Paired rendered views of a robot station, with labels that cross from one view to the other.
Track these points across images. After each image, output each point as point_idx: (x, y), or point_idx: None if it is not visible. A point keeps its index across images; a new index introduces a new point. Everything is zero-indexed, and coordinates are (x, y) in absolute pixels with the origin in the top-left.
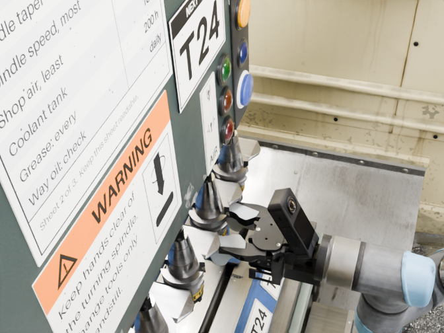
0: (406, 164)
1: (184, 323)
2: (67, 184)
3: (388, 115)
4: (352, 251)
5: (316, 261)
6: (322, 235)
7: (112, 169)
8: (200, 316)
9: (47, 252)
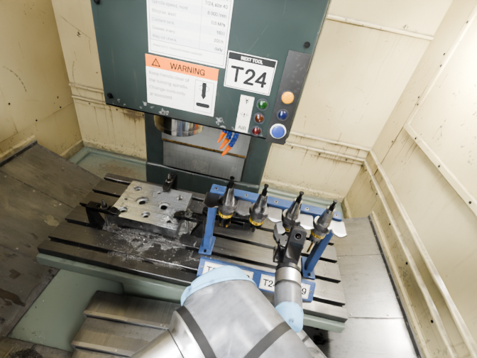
0: None
1: (265, 256)
2: (165, 45)
3: (456, 355)
4: (289, 276)
5: (280, 263)
6: (343, 326)
7: (182, 62)
8: (270, 263)
9: (152, 52)
